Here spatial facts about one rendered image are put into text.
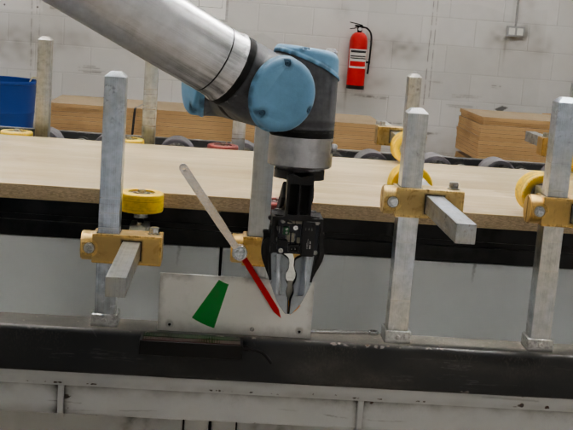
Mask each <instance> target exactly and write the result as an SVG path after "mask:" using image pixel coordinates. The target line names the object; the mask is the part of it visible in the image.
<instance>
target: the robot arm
mask: <svg viewBox="0 0 573 430"><path fill-rule="evenodd" d="M41 1H43V2H45V3H47V4H48V5H50V6H52V7H53V8H55V9H57V10H59V11H61V12H62V13H63V14H65V15H68V16H69V17H71V18H73V19H74V20H76V21H78V22H79V23H81V24H83V25H84V26H87V27H88V28H89V29H91V30H93V31H95V32H97V33H99V34H100V35H102V36H103V37H105V38H107V39H109V40H111V41H112V42H114V43H116V44H117V45H119V46H121V47H122V48H124V49H127V50H128V51H129V52H131V53H132V54H134V55H137V56H138V57H140V58H142V59H143V60H144V61H147V62H148V63H150V64H152V65H154V66H155V67H157V68H158V69H160V70H162V71H164V72H165V73H168V74H170V75H171V76H172V77H174V78H176V79H178V80H180V81H181V82H182V101H183V105H184V107H185V109H186V110H187V112H188V113H190V114H192V115H199V116H200V117H204V116H217V117H224V118H227V119H232V120H235V121H239V122H242V123H245V124H249V125H254V126H256V127H259V128H260V129H262V130H264V131H268V132H269V151H268V163H269V164H270V165H272V166H275V168H274V177H278V178H282V179H286V182H283V184H282V186H281V192H280V196H279V200H278V203H277V207H276V208H275V209H271V214H270V215H269V216H268V218H269V220H270V224H269V229H263V240H262V245H261V254H262V260H263V264H264V266H265V269H266V271H267V274H268V277H269V282H270V284H271V287H272V289H273V292H274V295H275V299H276V301H277V303H278V305H279V306H280V308H281V309H282V310H283V311H284V313H285V314H292V313H293V312H294V311H295V310H296V309H297V308H298V307H299V305H300V304H301V303H302V301H303V299H304V297H305V295H306V294H307V292H308V290H309V288H310V285H311V283H312V279H313V277H314V275H315V273H316V272H317V270H318V268H319V267H320V265H321V262H322V260H323V257H324V244H323V239H324V233H322V231H323V220H324V219H323V217H322V215H321V213H320V212H316V211H313V210H311V205H312V202H313V199H314V181H322V180H324V173H325V171H324V170H326V169H329V168H330V167H332V158H333V155H332V153H331V151H336V150H337V149H338V145H337V144H332V143H333V135H334V125H335V114H336V102H337V91H338V81H339V58H338V57H337V56H336V54H334V53H333V52H331V51H327V50H324V49H315V48H309V47H304V46H298V45H291V44H277V45H276V46H275V48H274V51H272V50H271V49H268V48H267V47H265V46H264V45H262V44H261V43H259V42H258V41H256V40H255V39H253V38H250V37H249V36H247V35H246V34H245V33H241V32H237V31H236V30H235V29H234V28H232V27H231V26H228V25H227V24H225V23H224V22H222V21H220V20H219V19H218V18H216V17H214V16H213V15H211V14H209V13H207V12H206V11H204V10H203V9H201V8H200V7H198V6H197V5H195V4H193V3H191V2H190V1H189V0H41ZM284 253H293V254H300V255H298V256H297V257H296V258H295V259H294V265H293V267H294V269H295V272H296V276H295V278H294V280H293V282H292V289H293V291H292V294H291V296H290V298H289V306H288V297H287V279H286V273H287V271H288V269H289V258H288V257H287V256H286V255H285V254H284Z"/></svg>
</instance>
